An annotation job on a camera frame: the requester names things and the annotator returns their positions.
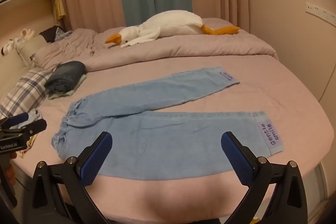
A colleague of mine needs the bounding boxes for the yellow hanging cloth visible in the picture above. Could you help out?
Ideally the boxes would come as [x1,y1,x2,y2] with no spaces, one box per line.
[54,0,67,21]

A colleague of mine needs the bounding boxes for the light blue crumpled cloth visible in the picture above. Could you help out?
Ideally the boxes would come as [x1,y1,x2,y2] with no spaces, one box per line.
[18,109,42,128]

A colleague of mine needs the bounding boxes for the person's left hand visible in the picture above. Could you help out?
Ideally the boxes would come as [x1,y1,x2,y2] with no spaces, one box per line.
[5,164,17,186]

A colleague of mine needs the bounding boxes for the beige headboard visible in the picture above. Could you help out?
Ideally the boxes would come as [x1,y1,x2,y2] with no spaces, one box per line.
[0,0,59,69]

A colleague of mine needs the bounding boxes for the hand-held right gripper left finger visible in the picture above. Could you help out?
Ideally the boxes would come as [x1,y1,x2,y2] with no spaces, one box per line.
[31,131,113,224]

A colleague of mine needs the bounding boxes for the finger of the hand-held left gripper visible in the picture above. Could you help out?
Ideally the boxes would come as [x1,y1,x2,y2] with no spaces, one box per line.
[0,112,30,130]
[14,119,48,137]

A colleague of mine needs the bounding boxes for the light blue denim pants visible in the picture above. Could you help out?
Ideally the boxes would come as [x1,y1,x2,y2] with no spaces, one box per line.
[51,67,285,180]

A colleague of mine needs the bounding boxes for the white wall socket strip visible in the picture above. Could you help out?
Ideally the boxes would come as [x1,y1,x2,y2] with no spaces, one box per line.
[306,2,336,22]

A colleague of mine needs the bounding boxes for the pink bed sheet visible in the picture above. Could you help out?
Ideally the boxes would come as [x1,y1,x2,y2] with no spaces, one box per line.
[10,56,332,224]

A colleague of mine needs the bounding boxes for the plaid pillow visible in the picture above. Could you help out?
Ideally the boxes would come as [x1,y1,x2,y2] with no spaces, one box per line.
[0,68,54,119]

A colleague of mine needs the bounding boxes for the beige crumpled cloth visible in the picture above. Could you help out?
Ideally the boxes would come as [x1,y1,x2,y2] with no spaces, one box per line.
[17,135,38,159]

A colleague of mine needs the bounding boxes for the folded dark jeans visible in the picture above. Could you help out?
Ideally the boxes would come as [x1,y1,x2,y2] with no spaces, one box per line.
[44,61,87,94]

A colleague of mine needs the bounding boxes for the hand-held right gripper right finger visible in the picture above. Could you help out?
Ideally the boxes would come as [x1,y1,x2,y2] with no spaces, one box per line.
[220,131,308,224]

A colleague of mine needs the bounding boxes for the small white plush toy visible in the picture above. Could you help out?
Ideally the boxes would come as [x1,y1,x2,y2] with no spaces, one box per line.
[1,39,20,56]
[20,28,36,40]

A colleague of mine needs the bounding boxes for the white goose plush toy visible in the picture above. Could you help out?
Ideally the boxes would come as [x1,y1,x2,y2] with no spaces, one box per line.
[105,10,240,49]

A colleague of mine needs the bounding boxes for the dark cloth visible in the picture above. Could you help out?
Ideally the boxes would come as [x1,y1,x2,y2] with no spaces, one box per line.
[39,26,66,43]

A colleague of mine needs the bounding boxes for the pink quilt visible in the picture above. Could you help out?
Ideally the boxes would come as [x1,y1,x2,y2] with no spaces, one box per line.
[34,17,279,75]

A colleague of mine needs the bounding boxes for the blue patterned cloth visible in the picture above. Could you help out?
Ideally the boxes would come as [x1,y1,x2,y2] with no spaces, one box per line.
[54,28,74,42]

